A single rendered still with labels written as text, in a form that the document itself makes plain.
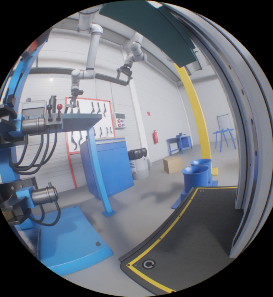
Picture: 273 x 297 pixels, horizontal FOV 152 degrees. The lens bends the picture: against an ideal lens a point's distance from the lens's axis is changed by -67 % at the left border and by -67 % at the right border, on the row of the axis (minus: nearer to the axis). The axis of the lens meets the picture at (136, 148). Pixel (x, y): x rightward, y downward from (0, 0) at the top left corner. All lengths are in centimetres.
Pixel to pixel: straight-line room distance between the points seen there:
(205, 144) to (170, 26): 172
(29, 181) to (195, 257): 96
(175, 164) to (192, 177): 135
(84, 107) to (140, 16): 279
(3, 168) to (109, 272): 115
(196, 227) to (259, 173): 33
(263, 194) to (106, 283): 75
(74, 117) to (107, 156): 94
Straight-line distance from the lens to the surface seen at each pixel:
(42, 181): 271
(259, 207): 27
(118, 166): 174
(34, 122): 78
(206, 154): 193
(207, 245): 43
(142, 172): 223
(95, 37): 122
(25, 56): 150
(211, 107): 1038
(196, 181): 99
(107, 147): 166
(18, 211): 69
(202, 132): 191
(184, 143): 648
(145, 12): 57
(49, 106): 61
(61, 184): 269
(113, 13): 55
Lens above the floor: 68
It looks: level
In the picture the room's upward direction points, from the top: 11 degrees counter-clockwise
